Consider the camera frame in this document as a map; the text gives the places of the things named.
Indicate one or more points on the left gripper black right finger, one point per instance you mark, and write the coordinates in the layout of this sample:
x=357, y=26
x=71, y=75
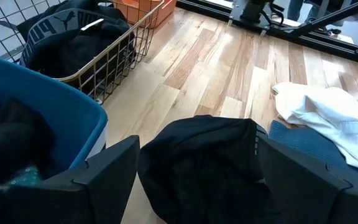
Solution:
x=306, y=193

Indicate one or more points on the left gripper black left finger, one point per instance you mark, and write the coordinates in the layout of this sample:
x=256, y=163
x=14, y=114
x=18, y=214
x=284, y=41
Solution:
x=73, y=193

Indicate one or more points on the teal dotted cloth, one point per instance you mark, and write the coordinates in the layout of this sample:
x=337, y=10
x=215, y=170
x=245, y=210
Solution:
x=26, y=177

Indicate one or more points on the white cloth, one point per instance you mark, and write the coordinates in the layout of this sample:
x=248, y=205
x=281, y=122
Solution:
x=328, y=118

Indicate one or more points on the black Puma cloth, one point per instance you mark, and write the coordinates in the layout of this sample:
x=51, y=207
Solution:
x=57, y=43

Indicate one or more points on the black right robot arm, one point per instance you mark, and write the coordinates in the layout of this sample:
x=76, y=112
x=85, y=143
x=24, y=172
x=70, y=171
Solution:
x=253, y=9

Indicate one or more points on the navy blue knit cloth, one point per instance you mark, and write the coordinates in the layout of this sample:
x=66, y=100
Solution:
x=306, y=143

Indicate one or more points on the blue white striped fabric bin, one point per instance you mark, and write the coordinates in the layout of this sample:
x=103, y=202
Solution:
x=57, y=105

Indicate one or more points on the person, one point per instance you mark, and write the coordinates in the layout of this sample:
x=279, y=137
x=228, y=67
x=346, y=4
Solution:
x=294, y=9

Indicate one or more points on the office chair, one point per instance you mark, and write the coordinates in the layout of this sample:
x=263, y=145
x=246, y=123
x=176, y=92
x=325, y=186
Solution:
x=353, y=14

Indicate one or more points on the orange plastic bin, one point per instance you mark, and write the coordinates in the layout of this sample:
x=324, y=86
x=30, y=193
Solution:
x=145, y=11

